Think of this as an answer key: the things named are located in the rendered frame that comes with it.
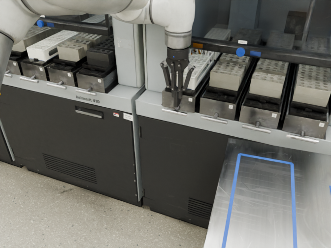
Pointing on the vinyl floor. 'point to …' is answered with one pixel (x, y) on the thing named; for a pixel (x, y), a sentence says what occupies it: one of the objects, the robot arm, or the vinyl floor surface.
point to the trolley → (271, 199)
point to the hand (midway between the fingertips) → (177, 97)
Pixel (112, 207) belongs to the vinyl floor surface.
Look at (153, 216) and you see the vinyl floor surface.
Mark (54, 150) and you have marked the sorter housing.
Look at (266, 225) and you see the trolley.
